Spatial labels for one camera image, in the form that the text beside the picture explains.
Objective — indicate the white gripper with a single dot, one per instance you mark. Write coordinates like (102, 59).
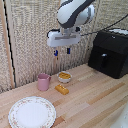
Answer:
(63, 38)

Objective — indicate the black air fryer drawer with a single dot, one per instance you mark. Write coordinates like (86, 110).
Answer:
(106, 61)

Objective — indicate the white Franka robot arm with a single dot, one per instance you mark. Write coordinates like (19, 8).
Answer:
(71, 13)

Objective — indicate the black air fryer body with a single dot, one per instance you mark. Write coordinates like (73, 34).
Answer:
(115, 43)

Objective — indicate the yellow food pieces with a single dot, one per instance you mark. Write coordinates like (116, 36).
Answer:
(64, 76)

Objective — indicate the small white bowl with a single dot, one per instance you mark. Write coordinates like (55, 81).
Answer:
(64, 80)

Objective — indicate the beige woven folding screen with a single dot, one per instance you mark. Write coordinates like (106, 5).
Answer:
(30, 40)

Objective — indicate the pink mug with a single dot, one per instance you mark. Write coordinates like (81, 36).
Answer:
(43, 82)

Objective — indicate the yellow rectangular block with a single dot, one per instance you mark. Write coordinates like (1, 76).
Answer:
(61, 89)

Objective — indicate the white floral rimmed plate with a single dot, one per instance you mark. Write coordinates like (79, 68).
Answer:
(32, 112)

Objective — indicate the white rounded object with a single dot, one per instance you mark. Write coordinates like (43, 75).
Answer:
(122, 121)

